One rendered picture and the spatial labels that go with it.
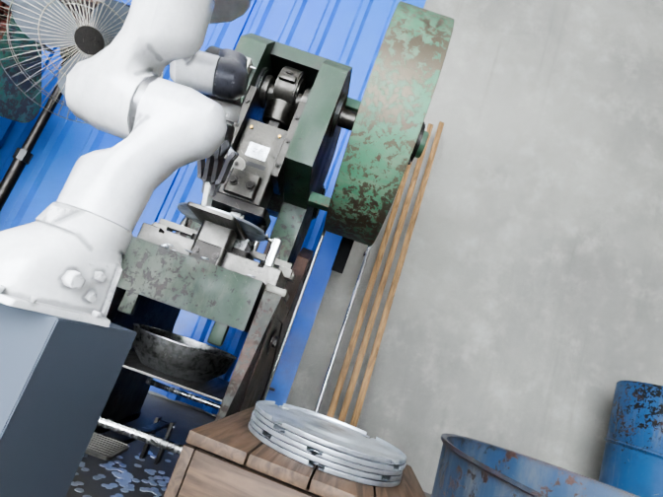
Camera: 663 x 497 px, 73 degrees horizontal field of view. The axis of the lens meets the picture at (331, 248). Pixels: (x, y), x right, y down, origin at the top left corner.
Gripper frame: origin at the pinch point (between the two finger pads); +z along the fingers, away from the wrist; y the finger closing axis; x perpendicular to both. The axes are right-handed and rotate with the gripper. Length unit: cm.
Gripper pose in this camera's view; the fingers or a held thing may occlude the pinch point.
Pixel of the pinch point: (208, 194)
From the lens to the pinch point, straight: 131.5
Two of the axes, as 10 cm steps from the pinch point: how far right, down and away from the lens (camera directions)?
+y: 9.3, 2.8, -2.3
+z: -2.3, 9.5, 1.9
